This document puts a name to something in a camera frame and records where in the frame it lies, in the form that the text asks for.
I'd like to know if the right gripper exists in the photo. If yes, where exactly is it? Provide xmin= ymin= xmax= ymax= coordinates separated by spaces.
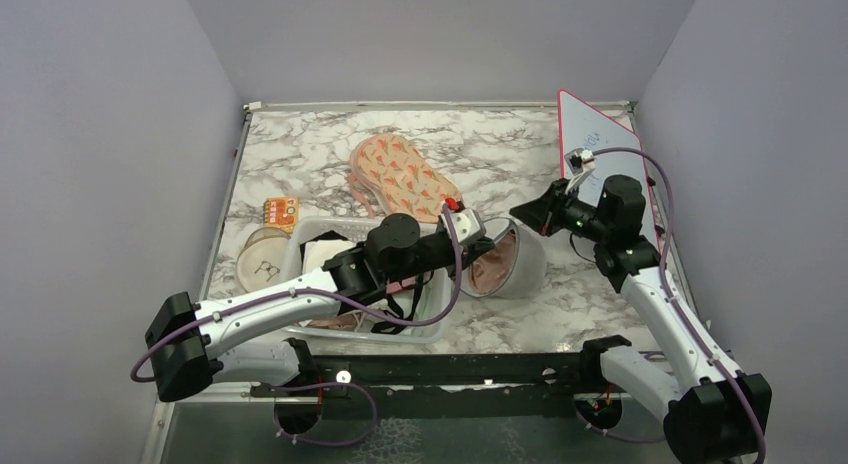
xmin=510 ymin=178 xmax=612 ymax=243

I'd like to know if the peach lace bra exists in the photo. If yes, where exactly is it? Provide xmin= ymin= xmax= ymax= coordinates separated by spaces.
xmin=468 ymin=230 xmax=518 ymax=296

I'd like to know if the white mesh laundry bag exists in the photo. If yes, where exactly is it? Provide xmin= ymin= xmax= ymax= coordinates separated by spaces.
xmin=461 ymin=217 xmax=548 ymax=299

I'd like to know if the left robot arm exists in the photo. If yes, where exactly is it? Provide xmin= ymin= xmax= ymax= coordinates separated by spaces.
xmin=131 ymin=209 xmax=495 ymax=402

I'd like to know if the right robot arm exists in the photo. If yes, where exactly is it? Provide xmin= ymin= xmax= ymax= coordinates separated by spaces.
xmin=510 ymin=175 xmax=772 ymax=463

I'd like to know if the pink black bra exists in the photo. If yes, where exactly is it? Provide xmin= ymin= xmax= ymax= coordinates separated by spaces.
xmin=370 ymin=275 xmax=431 ymax=335

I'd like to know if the white plastic laundry basket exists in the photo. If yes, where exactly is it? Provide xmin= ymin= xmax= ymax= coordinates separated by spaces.
xmin=279 ymin=216 xmax=454 ymax=345

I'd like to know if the pink framed whiteboard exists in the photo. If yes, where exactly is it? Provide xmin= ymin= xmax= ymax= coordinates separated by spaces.
xmin=557 ymin=89 xmax=658 ymax=245

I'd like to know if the floral tulip pattern pouch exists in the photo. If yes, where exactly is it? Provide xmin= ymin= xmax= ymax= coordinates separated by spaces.
xmin=348 ymin=133 xmax=462 ymax=224

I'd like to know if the white cloth garment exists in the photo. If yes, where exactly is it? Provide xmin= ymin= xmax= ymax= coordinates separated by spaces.
xmin=286 ymin=239 xmax=372 ymax=328

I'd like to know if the orange card packet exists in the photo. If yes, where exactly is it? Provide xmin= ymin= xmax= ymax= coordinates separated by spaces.
xmin=263 ymin=196 xmax=300 ymax=234

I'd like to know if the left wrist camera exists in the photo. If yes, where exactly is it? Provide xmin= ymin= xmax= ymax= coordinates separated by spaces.
xmin=441 ymin=198 xmax=486 ymax=246

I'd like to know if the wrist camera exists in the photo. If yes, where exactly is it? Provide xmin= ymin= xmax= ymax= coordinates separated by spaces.
xmin=564 ymin=148 xmax=595 ymax=194
xmin=441 ymin=198 xmax=486 ymax=246

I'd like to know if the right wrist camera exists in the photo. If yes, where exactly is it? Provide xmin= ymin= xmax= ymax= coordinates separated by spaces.
xmin=564 ymin=148 xmax=595 ymax=194

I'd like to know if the black front mounting rail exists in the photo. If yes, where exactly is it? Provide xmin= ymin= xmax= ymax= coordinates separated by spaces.
xmin=249 ymin=353 xmax=627 ymax=420

